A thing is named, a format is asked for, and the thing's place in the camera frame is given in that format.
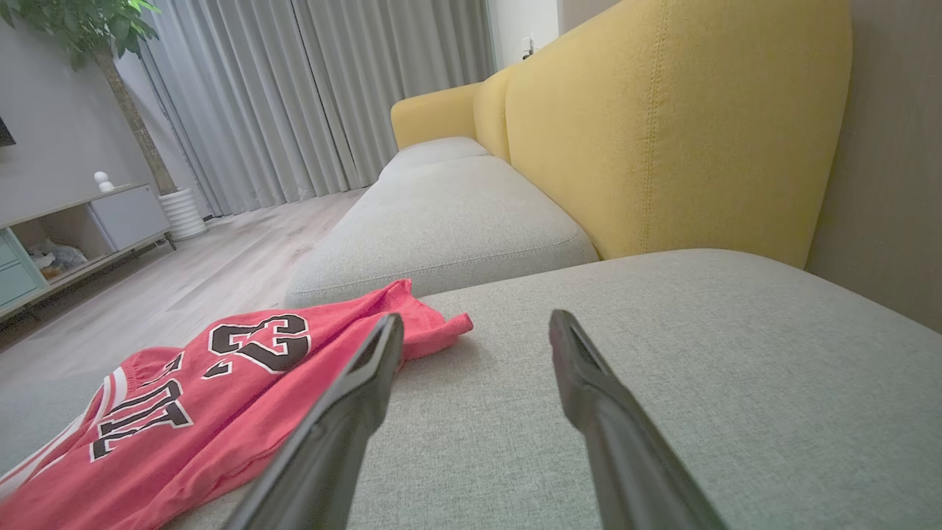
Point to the beige grey curtain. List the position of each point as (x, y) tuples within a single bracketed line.
[(405, 73)]

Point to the small white figurine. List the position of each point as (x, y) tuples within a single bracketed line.
[(103, 182)]

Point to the white wall switch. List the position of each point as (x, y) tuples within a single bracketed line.
[(527, 46)]

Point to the pale bundle in cabinet shelf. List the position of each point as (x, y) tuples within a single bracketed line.
[(59, 258)]

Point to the low white TV cabinet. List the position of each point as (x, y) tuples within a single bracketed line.
[(125, 217)]

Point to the bluish grey sheer curtain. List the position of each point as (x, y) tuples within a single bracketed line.
[(235, 103)]

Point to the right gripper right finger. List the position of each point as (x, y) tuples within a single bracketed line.
[(633, 471)]

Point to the large grey chaise cushion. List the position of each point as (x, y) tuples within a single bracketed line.
[(773, 383)]

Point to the grey sofa seat cushion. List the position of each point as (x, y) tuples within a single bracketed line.
[(434, 151), (449, 228)]

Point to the wide yellow backrest cushion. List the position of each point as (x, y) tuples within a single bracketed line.
[(684, 125)]

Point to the narrow yellow backrest cushion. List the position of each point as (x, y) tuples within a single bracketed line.
[(491, 110)]

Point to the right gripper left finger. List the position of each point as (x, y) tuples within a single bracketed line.
[(324, 456)]

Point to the red basketball jersey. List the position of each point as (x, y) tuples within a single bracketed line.
[(184, 456)]

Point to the white ribbed plant pot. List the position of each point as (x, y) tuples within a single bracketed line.
[(184, 215)]

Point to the green indoor tree plant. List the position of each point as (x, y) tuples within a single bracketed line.
[(81, 26)]

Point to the yellow sofa armrest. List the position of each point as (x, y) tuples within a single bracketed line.
[(430, 114)]

